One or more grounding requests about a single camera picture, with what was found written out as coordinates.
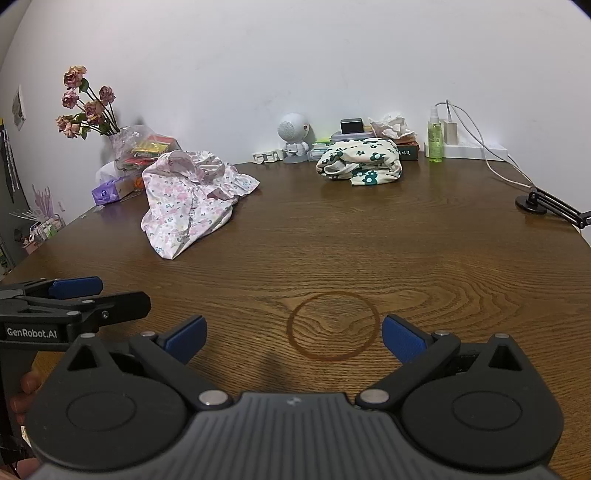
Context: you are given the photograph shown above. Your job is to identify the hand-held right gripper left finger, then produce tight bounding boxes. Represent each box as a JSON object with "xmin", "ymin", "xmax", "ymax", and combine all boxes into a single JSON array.
[{"xmin": 67, "ymin": 315, "xmax": 232, "ymax": 411}]

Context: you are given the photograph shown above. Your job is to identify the person's left hand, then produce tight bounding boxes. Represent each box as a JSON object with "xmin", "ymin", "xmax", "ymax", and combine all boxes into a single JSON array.
[{"xmin": 8, "ymin": 369, "xmax": 45, "ymax": 415}]

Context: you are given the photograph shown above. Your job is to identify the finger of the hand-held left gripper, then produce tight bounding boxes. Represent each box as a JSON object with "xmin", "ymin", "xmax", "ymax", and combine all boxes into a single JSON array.
[
  {"xmin": 23, "ymin": 290, "xmax": 152, "ymax": 332},
  {"xmin": 0, "ymin": 276, "xmax": 103, "ymax": 302}
]

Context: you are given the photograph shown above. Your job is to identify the stack of books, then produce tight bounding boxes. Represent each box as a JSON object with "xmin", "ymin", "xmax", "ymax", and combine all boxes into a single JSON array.
[{"xmin": 313, "ymin": 131, "xmax": 376, "ymax": 151}]

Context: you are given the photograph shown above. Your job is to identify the purple tissue box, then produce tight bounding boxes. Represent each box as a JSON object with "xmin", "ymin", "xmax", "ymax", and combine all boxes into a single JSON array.
[{"xmin": 91, "ymin": 178, "xmax": 122, "ymax": 206}]

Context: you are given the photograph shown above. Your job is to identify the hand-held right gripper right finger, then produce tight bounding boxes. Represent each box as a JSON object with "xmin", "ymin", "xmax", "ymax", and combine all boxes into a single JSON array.
[{"xmin": 355, "ymin": 315, "xmax": 526, "ymax": 411}]

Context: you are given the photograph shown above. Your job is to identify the clear plastic bag of snacks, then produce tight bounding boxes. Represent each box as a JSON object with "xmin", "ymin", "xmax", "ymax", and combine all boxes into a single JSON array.
[{"xmin": 108, "ymin": 124, "xmax": 182, "ymax": 172}]

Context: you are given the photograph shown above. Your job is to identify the dried rose bouquet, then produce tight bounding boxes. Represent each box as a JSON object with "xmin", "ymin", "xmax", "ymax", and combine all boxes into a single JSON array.
[{"xmin": 55, "ymin": 65, "xmax": 122, "ymax": 140}]

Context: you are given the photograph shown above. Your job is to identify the white power strip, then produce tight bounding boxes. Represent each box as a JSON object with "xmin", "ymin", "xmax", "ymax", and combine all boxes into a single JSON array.
[{"xmin": 423, "ymin": 140, "xmax": 509, "ymax": 161}]

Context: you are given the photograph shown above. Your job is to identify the tan cardboard box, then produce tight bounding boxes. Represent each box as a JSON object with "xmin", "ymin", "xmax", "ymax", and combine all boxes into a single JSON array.
[{"xmin": 117, "ymin": 176, "xmax": 145, "ymax": 198}]

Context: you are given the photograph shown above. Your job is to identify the cream garment with teal flowers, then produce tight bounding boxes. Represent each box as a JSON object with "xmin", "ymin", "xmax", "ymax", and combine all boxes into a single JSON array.
[{"xmin": 316, "ymin": 137, "xmax": 404, "ymax": 187}]

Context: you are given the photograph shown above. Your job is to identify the cluttered shelf items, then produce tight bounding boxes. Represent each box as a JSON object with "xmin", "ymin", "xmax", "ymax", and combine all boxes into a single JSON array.
[{"xmin": 8, "ymin": 209, "xmax": 66, "ymax": 256}]

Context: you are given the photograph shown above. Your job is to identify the dark hanging straps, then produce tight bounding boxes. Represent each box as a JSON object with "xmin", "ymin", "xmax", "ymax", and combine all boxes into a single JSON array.
[{"xmin": 0, "ymin": 119, "xmax": 22, "ymax": 205}]

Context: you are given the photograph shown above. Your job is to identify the crumpled white tissue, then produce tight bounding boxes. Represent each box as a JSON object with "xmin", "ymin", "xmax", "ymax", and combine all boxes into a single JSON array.
[{"xmin": 368, "ymin": 113, "xmax": 417, "ymax": 140}]

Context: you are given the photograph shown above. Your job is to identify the paper note on wall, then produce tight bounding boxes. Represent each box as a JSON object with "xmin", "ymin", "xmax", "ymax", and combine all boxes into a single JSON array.
[{"xmin": 11, "ymin": 85, "xmax": 27, "ymax": 131}]

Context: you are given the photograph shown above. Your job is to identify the pink floral garment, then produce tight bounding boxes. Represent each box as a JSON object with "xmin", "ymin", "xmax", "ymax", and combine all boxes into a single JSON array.
[{"xmin": 140, "ymin": 150, "xmax": 261, "ymax": 261}]

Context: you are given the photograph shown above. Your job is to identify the green spray bottle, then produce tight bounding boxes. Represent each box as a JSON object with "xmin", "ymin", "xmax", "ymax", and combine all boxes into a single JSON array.
[{"xmin": 427, "ymin": 104, "xmax": 444, "ymax": 164}]

